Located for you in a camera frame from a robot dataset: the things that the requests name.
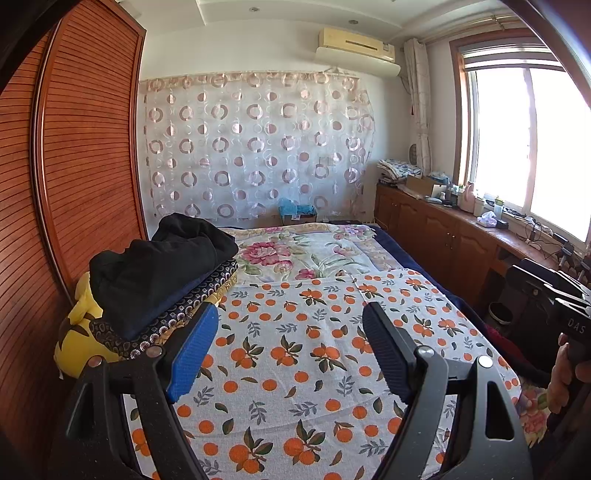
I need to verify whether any teal item on box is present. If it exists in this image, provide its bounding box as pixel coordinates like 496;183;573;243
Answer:
278;198;318;227

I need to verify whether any tangle of cables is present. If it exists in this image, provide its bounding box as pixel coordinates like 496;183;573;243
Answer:
522;222;555;245

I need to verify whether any small black tripod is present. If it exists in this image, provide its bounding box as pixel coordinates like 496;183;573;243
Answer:
556;242;585;273

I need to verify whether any low wooden cabinet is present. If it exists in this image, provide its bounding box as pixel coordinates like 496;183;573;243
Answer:
374;182;591;324

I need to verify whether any floral blanket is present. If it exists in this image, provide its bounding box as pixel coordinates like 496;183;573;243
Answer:
217;224;407;287

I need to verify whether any open cardboard box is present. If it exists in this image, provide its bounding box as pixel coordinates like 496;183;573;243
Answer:
405;174;444;199

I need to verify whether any sheer circle-patterned curtain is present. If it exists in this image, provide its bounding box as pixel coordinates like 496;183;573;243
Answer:
139;69;377;227

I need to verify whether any wooden-framed window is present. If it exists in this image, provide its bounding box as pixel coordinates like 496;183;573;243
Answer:
450;34;591;259

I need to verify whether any dark trash bin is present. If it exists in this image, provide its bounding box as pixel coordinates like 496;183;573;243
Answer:
488;302;514;326

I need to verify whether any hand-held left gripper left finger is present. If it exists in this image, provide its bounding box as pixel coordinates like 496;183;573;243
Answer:
46;302;220;480

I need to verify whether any black t-shirt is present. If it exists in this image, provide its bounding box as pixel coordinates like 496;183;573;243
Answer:
89;213;239;340

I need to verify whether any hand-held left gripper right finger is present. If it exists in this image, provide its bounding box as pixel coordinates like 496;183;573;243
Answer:
361;301;532;480

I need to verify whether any folded patterned cloth stack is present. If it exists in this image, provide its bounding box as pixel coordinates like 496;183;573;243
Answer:
376;158;422;181

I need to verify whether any navy medallion-patterned cloth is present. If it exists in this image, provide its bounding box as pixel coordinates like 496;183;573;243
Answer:
90;265;238;361

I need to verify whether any dark red cloth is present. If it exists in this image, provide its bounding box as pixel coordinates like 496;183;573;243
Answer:
489;323;525;352

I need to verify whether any floral cloth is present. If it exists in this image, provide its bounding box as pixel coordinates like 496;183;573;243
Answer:
517;376;555;446

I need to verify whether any cream air conditioner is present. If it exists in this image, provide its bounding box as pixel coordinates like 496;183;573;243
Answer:
315;27;402;77

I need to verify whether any yellow sunflower-patterned cloth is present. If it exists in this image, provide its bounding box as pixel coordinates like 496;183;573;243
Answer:
148;274;238;347

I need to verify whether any person's right hand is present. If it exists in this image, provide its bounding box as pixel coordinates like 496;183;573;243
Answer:
546;332;591;418

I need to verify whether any white window curtain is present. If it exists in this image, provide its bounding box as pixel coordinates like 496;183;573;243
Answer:
403;38;432;174

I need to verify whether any orange-print bed sheet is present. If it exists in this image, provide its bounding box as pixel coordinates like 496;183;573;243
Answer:
120;268;522;480

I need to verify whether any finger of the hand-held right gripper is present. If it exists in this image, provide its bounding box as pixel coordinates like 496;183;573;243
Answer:
542;271;591;309
505;259;561;303

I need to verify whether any navy fleece garment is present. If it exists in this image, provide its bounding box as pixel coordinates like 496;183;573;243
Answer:
111;258;238;342

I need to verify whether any yellow plush toy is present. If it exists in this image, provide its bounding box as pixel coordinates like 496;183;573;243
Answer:
54;272;121;370

